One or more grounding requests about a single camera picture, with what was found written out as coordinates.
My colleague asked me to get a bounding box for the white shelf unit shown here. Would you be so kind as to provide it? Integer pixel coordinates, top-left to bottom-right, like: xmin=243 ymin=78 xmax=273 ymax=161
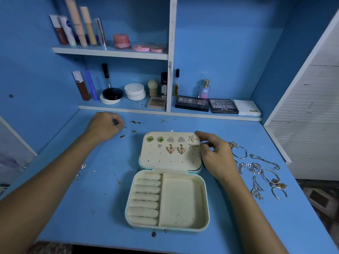
xmin=52 ymin=0 xmax=262 ymax=122

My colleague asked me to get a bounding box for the black lettered eyeshadow palette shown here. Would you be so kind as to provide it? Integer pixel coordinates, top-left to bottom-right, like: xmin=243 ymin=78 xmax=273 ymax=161
xmin=208 ymin=98 xmax=239 ymax=115

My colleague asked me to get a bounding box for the white slatted cabinet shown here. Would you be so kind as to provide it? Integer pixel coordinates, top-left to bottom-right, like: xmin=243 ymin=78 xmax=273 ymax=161
xmin=263 ymin=8 xmax=339 ymax=181

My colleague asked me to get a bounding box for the white round cream jar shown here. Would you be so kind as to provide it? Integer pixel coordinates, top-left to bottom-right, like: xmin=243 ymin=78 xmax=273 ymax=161
xmin=124 ymin=83 xmax=147 ymax=102

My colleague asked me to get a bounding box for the black makeup brush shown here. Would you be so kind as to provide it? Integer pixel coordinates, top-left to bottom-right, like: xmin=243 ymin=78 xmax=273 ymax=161
xmin=102 ymin=63 xmax=112 ymax=90

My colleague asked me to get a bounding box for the pile of small earrings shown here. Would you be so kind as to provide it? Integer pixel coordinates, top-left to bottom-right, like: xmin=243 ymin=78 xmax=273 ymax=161
xmin=119 ymin=120 xmax=143 ymax=138

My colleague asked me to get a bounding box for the blue cosmetic tube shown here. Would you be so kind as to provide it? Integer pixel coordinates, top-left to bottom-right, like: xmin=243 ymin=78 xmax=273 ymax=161
xmin=85 ymin=69 xmax=99 ymax=101

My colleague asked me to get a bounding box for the small pink perfume bottle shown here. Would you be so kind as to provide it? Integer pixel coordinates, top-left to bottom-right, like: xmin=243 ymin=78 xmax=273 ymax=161
xmin=198 ymin=79 xmax=211 ymax=100

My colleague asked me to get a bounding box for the person's right forearm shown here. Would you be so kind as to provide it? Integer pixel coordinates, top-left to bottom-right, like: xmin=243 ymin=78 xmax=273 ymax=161
xmin=220 ymin=174 xmax=289 ymax=254

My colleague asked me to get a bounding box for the white tube blue label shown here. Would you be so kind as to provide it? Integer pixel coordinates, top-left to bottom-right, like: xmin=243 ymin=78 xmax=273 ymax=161
xmin=59 ymin=16 xmax=77 ymax=47

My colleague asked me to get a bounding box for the brown lipstick tube white cap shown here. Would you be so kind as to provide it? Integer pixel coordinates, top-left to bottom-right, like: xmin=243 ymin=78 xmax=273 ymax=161
xmin=72 ymin=70 xmax=91 ymax=102

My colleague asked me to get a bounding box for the white framed marbled panel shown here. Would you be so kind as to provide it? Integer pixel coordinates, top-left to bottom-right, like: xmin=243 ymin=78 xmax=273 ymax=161
xmin=0 ymin=116 xmax=38 ymax=186

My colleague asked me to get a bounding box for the beige makeup sponge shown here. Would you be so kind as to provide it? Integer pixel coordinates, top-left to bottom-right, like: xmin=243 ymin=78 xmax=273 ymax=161
xmin=148 ymin=79 xmax=160 ymax=98

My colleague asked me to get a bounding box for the person's left forearm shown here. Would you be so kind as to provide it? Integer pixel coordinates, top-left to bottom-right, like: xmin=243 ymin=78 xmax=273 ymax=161
xmin=0 ymin=134 xmax=107 ymax=254

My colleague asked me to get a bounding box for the black cosmetic bottle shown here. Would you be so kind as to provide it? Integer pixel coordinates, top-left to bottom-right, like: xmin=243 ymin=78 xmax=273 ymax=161
xmin=161 ymin=72 xmax=168 ymax=98

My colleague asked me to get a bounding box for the thin dark cosmetic bottle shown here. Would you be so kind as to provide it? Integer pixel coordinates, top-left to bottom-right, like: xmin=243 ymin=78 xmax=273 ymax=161
xmin=174 ymin=68 xmax=180 ymax=98

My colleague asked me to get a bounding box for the pile of silver rings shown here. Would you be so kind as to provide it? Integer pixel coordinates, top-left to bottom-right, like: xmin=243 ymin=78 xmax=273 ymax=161
xmin=73 ymin=161 xmax=88 ymax=180

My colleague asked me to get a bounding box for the dark eyeshadow palette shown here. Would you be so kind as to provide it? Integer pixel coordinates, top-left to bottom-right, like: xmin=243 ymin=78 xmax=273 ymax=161
xmin=175 ymin=96 xmax=210 ymax=112

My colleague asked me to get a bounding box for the person's left hand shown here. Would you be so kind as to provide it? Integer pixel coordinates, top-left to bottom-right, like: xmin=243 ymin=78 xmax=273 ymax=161
xmin=84 ymin=112 xmax=126 ymax=145

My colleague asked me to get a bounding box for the square brown powder compact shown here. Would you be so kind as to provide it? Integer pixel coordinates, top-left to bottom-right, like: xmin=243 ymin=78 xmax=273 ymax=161
xmin=147 ymin=97 xmax=167 ymax=110

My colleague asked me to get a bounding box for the pink round jar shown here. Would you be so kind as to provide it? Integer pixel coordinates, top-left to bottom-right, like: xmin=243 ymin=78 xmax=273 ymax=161
xmin=112 ymin=34 xmax=131 ymax=50

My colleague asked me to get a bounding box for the short beige cosmetic tube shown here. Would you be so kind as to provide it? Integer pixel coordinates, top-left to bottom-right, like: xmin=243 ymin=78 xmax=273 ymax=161
xmin=80 ymin=6 xmax=98 ymax=47

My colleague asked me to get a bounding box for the pile of silver bracelets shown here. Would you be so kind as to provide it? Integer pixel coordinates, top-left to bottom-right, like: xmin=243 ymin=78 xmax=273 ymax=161
xmin=228 ymin=141 xmax=289 ymax=200

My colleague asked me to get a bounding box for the cream jewellery box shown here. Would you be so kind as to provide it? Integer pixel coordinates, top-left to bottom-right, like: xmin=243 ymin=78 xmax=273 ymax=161
xmin=124 ymin=131 xmax=210 ymax=232

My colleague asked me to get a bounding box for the person's right hand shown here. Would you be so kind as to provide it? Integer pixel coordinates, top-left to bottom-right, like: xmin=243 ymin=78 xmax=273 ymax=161
xmin=195 ymin=131 xmax=242 ymax=183

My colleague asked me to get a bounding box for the white flat box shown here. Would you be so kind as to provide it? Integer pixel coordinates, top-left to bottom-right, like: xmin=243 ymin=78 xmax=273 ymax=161
xmin=233 ymin=99 xmax=262 ymax=117

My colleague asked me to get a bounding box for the tall beige cosmetic tube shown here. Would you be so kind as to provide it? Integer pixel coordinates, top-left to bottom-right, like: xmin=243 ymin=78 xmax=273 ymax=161
xmin=65 ymin=0 xmax=89 ymax=48

